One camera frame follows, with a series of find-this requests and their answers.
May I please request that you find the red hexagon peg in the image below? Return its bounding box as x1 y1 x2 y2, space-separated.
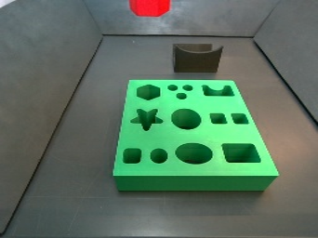
130 0 171 17

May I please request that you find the green shape sorter board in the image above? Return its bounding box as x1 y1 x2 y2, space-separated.
114 80 278 191

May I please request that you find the dark grey curved holder block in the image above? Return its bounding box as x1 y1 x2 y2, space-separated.
173 44 223 73

